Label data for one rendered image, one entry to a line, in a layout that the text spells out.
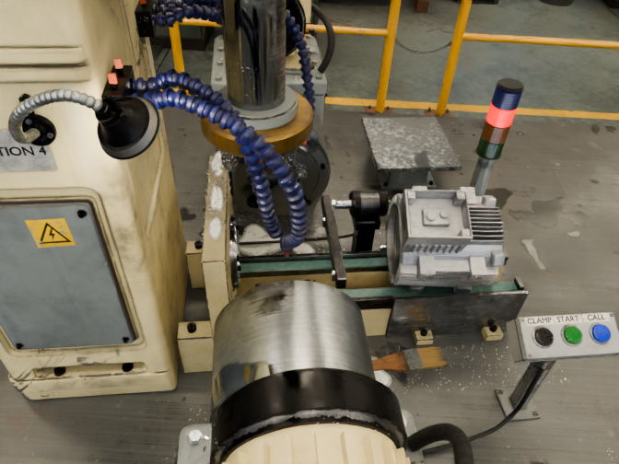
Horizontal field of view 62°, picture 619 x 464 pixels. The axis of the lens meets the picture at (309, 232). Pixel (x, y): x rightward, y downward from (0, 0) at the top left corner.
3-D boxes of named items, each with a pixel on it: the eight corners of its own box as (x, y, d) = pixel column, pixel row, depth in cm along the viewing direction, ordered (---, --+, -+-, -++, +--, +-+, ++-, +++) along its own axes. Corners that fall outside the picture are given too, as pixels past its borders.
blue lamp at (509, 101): (496, 110, 119) (502, 93, 115) (487, 98, 123) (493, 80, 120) (521, 110, 119) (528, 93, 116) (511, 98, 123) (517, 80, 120)
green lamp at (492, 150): (481, 159, 128) (485, 144, 125) (473, 145, 132) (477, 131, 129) (504, 158, 128) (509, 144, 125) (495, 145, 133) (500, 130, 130)
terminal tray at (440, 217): (401, 252, 101) (408, 238, 94) (397, 204, 105) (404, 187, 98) (461, 254, 101) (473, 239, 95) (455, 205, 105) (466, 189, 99)
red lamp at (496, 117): (491, 128, 122) (496, 110, 119) (482, 115, 126) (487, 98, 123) (515, 127, 122) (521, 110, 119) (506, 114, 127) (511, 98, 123)
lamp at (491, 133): (485, 144, 125) (491, 128, 122) (477, 131, 129) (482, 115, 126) (509, 144, 125) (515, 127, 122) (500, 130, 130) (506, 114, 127)
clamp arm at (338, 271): (318, 204, 117) (332, 289, 99) (319, 193, 115) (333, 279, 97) (332, 203, 118) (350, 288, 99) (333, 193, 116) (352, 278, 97)
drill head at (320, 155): (224, 243, 119) (215, 153, 102) (227, 144, 149) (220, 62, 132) (331, 238, 122) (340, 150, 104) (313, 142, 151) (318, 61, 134)
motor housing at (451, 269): (388, 295, 113) (406, 266, 96) (382, 217, 121) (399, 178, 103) (477, 297, 114) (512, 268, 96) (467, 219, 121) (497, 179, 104)
